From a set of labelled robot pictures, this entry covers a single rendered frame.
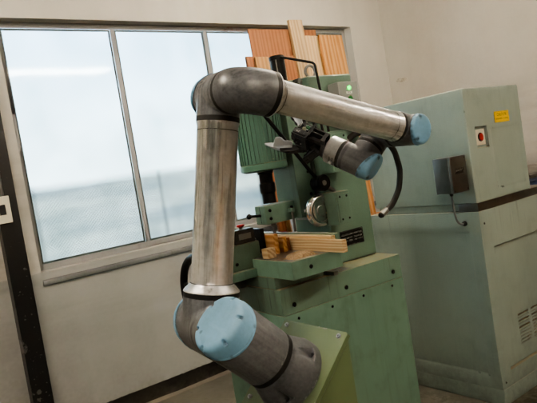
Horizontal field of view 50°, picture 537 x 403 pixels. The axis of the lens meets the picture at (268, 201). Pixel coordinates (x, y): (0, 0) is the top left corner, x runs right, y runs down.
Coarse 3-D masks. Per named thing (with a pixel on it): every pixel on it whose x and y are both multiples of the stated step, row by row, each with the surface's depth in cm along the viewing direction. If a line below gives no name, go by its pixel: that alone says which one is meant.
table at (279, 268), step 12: (288, 252) 205; (324, 252) 193; (264, 264) 197; (276, 264) 191; (288, 264) 185; (300, 264) 186; (312, 264) 189; (324, 264) 191; (336, 264) 194; (240, 276) 198; (252, 276) 200; (264, 276) 198; (276, 276) 192; (288, 276) 186; (300, 276) 186
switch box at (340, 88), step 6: (330, 84) 220; (336, 84) 217; (342, 84) 217; (348, 84) 219; (354, 84) 221; (330, 90) 220; (336, 90) 217; (342, 90) 217; (348, 90) 219; (354, 90) 221; (342, 96) 217; (354, 96) 221
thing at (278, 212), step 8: (256, 208) 217; (264, 208) 213; (272, 208) 214; (280, 208) 216; (264, 216) 213; (272, 216) 214; (280, 216) 216; (288, 216) 218; (264, 224) 214; (272, 224) 217
